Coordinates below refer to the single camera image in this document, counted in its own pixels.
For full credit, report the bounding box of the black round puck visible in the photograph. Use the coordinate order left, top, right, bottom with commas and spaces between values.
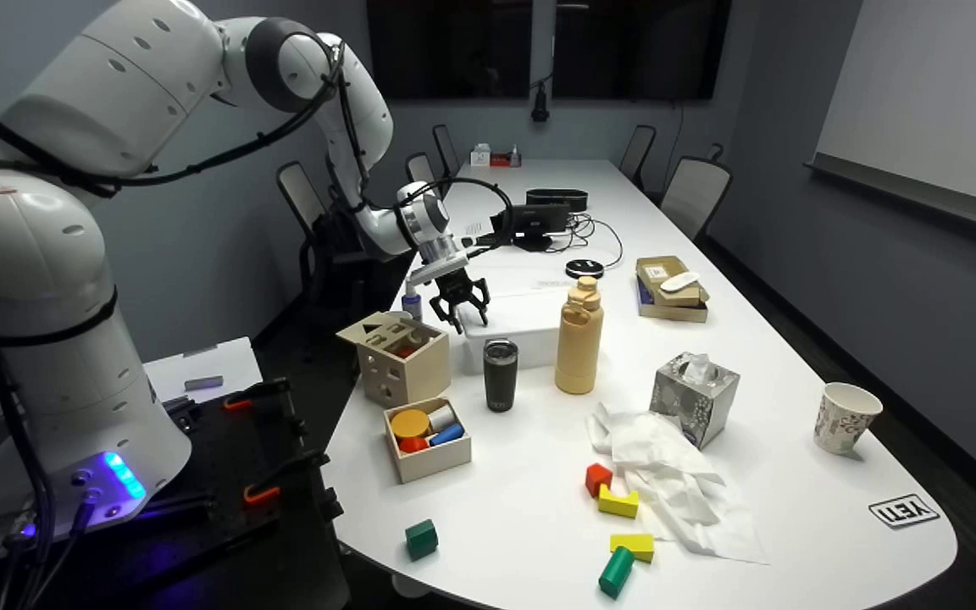
564, 255, 605, 286

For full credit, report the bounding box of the cardboard tray box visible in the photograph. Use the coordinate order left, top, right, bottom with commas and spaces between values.
634, 255, 710, 326

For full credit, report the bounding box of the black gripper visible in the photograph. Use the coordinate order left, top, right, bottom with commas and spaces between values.
427, 269, 495, 335

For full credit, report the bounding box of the white item in cardboard tray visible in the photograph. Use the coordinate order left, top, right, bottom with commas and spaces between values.
655, 269, 704, 300

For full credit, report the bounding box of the wooden shape sorter box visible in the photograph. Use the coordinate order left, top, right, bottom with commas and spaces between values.
331, 309, 453, 410

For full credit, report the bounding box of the white crumpled cloth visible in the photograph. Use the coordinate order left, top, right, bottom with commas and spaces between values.
587, 403, 756, 562

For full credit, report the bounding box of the black wall monitor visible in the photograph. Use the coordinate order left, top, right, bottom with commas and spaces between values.
551, 0, 735, 105
364, 0, 536, 105

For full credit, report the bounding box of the black cables and device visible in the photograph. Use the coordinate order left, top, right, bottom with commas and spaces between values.
485, 201, 577, 255

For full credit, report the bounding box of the grey chair with backpack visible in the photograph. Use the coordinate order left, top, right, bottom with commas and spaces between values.
276, 160, 394, 312

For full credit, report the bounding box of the black robot cart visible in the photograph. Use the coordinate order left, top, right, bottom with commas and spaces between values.
0, 375, 351, 610

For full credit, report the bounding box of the black rectangular device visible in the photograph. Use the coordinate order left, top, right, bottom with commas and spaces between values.
523, 187, 591, 217

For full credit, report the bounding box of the grey conference chair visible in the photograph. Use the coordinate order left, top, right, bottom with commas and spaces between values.
657, 153, 735, 243
403, 149, 442, 191
613, 122, 662, 187
429, 122, 465, 184

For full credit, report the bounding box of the black table cable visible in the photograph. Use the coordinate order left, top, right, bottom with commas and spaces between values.
564, 211, 627, 274

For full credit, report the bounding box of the black tumbler cup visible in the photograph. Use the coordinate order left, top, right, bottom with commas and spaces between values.
479, 338, 523, 417

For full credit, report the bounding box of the small green wooden block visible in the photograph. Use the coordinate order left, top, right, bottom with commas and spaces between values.
403, 516, 442, 562

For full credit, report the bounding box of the white paper sheet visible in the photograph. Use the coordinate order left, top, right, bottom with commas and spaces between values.
139, 331, 268, 406

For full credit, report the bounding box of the black white marker sticker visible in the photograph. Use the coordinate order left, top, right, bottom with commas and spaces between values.
864, 492, 945, 531

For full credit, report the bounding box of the marble pattern tissue box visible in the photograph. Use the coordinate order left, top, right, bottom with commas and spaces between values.
647, 348, 741, 452

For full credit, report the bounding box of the white paper cup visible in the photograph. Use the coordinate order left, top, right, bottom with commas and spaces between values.
811, 380, 883, 456

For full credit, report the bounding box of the black backpack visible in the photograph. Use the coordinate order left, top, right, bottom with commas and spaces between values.
308, 201, 394, 279

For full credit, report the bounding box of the orange handled black clamp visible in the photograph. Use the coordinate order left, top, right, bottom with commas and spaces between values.
236, 481, 288, 513
217, 389, 261, 417

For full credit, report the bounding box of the tan water bottle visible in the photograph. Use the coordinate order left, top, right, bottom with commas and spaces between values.
551, 274, 605, 401

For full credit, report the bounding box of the red wooden block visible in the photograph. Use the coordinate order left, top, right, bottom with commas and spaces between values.
583, 462, 618, 500

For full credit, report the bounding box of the yellow wooden block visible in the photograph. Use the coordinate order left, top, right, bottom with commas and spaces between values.
605, 530, 657, 565
592, 484, 644, 523

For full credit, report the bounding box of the orange round block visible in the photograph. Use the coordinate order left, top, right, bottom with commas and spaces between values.
386, 406, 435, 455

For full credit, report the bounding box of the small wooden block tray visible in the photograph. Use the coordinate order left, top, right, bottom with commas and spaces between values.
378, 393, 473, 487

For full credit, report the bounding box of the white wall whiteboard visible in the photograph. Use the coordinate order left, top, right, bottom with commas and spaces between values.
805, 0, 976, 243

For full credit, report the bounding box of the long green wooden block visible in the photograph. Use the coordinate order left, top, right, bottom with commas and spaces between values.
595, 544, 636, 602

